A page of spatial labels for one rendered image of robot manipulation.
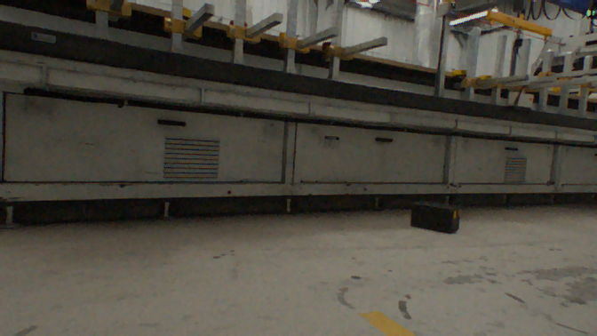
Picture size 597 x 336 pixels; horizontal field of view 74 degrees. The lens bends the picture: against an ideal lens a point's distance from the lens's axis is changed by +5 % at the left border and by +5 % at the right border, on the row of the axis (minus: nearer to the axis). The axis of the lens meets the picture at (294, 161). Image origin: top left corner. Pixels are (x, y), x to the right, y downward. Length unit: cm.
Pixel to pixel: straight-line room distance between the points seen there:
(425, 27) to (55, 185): 621
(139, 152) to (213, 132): 34
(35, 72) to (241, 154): 88
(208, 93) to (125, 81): 31
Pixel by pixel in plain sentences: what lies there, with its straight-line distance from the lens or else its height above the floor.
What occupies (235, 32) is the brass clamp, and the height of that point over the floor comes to 82.
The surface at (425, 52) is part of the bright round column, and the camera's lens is 698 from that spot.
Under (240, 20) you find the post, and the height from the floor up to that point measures 88.
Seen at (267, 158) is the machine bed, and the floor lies 29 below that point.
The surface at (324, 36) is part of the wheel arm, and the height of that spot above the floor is 82.
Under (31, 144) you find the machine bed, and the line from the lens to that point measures 180.
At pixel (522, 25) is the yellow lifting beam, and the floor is 261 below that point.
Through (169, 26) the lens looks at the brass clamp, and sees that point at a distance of 161.
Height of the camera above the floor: 39
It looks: 3 degrees down
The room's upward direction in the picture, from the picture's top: 4 degrees clockwise
